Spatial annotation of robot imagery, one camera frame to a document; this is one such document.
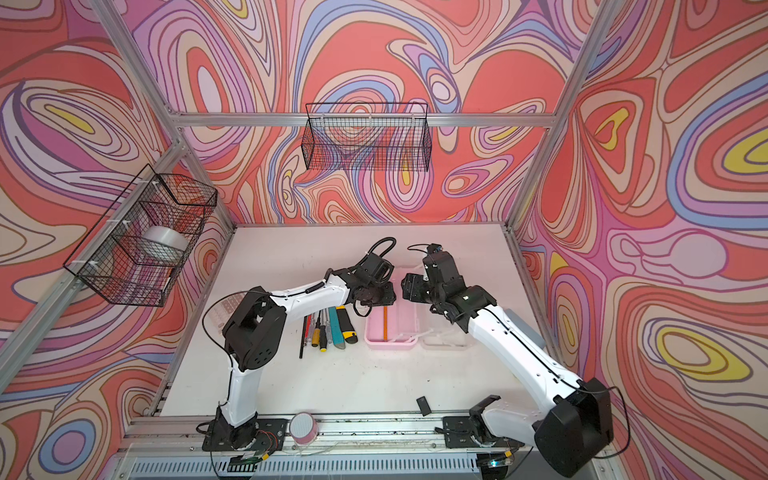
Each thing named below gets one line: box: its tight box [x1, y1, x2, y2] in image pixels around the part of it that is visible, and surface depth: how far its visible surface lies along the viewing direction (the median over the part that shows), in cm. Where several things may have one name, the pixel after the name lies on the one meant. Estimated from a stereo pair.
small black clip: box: [416, 396, 432, 417], surface depth 80 cm
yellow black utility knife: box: [336, 305, 358, 344], surface depth 93 cm
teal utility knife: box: [328, 306, 346, 350], surface depth 92 cm
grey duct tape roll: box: [142, 225, 190, 263], surface depth 74 cm
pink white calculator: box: [202, 290, 249, 338], surface depth 94 cm
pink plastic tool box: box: [364, 266, 420, 351], surface depth 88 cm
